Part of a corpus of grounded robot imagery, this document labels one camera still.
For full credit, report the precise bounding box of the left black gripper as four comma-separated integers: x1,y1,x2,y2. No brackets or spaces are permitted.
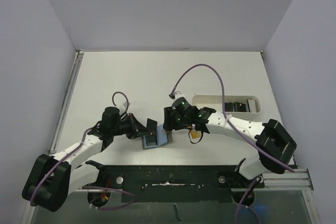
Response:
111,112,151,140

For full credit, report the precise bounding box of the grey blue card holder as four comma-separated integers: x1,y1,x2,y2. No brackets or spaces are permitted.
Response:
142,124,173,150

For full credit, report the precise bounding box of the dark credit card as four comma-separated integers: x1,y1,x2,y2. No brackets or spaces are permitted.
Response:
144,136,157,148
146,119,158,139

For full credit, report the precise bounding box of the gold VIP card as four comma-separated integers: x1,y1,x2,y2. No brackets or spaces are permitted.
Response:
190,130,202,140

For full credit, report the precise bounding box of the white magnetic stripe card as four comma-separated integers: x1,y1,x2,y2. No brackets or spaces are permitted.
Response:
246,99,259,113

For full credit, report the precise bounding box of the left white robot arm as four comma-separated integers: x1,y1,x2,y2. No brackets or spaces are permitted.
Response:
22,106,153,212

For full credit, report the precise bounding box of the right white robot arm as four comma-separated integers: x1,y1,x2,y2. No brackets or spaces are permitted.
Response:
163,97,297,187

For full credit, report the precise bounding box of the stack of dark cards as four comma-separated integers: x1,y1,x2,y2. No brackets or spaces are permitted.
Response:
225,102,249,113

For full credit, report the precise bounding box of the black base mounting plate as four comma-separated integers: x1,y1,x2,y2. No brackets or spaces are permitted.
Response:
92,165,251,203

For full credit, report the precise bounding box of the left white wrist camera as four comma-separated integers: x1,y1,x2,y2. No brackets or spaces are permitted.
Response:
119,101,131,111

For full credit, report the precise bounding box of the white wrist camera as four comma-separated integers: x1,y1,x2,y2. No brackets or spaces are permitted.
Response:
119,101,131,111
169,91,186,101

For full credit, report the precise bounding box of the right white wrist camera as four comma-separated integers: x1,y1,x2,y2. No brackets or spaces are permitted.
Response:
169,91,186,101

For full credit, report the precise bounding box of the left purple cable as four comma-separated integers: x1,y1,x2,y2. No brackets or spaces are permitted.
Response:
29,92,137,211

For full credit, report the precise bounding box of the left aluminium rail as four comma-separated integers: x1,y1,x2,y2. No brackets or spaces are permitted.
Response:
49,50,85,154

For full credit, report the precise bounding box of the aluminium rail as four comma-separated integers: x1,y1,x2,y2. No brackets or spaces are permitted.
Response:
263,169,314,190
49,50,85,154

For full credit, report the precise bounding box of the right aluminium rail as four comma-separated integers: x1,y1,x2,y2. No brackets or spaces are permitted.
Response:
263,169,314,190

